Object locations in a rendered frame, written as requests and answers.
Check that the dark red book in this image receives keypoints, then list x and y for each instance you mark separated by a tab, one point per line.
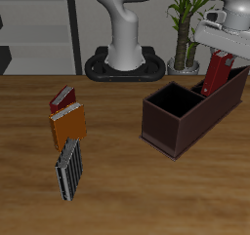
65	97

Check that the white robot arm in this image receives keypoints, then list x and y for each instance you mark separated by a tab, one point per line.
125	34

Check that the bright red book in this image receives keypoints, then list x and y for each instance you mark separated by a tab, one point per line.
215	74

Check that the black white striped book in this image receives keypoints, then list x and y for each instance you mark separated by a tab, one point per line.
70	170

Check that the dark brown desk caddy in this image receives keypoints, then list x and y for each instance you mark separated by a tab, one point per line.
198	122

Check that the pot plant in white pot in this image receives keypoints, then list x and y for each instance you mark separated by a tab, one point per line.
182	34

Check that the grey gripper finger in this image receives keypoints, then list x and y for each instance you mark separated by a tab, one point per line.
230	61

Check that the orange book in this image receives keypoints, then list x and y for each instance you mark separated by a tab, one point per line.
70	126

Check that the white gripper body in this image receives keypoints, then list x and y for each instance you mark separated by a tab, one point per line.
215	37

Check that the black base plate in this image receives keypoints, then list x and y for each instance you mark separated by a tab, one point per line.
97	70

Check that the grey shelf unit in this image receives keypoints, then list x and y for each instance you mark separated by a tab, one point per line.
35	34

